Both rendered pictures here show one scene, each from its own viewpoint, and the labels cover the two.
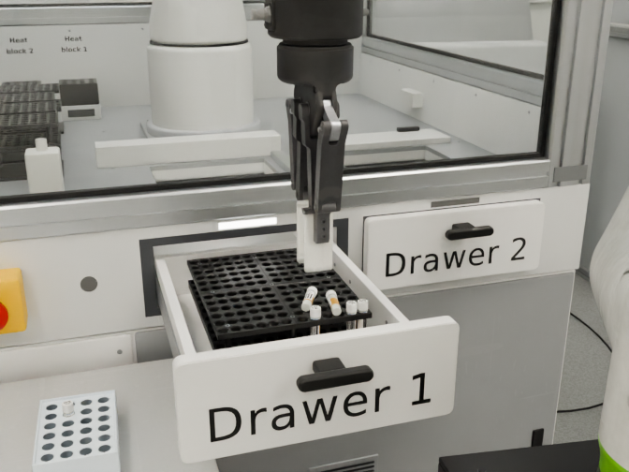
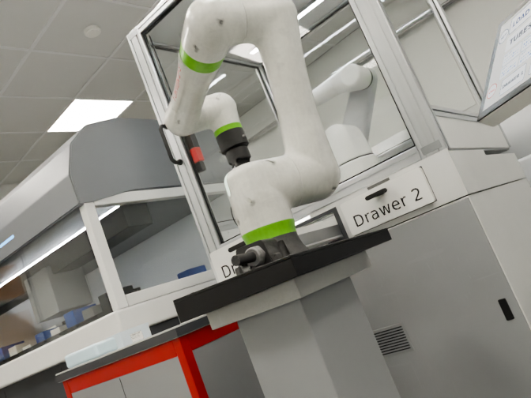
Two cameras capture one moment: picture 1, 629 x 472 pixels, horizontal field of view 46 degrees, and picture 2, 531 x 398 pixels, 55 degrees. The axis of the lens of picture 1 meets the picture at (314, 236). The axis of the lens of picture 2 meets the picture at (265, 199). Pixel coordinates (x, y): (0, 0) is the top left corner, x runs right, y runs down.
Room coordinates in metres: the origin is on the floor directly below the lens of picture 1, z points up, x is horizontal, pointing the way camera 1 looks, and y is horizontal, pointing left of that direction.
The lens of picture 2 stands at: (-0.19, -1.26, 0.75)
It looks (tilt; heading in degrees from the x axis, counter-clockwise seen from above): 10 degrees up; 52
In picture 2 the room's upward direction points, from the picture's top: 22 degrees counter-clockwise
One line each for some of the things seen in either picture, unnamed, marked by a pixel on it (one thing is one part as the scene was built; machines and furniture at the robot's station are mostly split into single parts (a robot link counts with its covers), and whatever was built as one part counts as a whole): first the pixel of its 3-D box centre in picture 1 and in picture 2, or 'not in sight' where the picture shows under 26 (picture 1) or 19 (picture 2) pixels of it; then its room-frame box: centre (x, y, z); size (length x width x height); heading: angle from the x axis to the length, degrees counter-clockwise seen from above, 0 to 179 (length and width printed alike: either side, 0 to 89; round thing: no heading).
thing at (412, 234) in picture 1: (455, 243); (385, 202); (1.05, -0.21, 0.87); 0.29 x 0.02 x 0.11; 108
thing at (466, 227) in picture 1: (465, 229); (377, 193); (1.02, -0.22, 0.91); 0.07 x 0.04 x 0.01; 108
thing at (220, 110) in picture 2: not in sight; (219, 114); (0.74, 0.00, 1.33); 0.13 x 0.11 x 0.14; 168
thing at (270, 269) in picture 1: (271, 307); not in sight; (0.84, 0.05, 0.87); 0.22 x 0.18 x 0.06; 18
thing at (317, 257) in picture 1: (318, 240); not in sight; (0.73, 0.00, 1.00); 0.03 x 0.01 x 0.07; 108
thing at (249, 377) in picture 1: (322, 387); (250, 254); (0.65, -0.01, 0.87); 0.29 x 0.02 x 0.11; 108
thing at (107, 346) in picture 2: not in sight; (91, 352); (0.28, 0.52, 0.78); 0.15 x 0.10 x 0.04; 118
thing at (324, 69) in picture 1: (314, 88); (241, 163); (0.74, 0.00, 1.15); 0.08 x 0.07 x 0.09; 18
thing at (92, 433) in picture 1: (78, 438); not in sight; (0.69, 0.26, 0.78); 0.12 x 0.08 x 0.04; 16
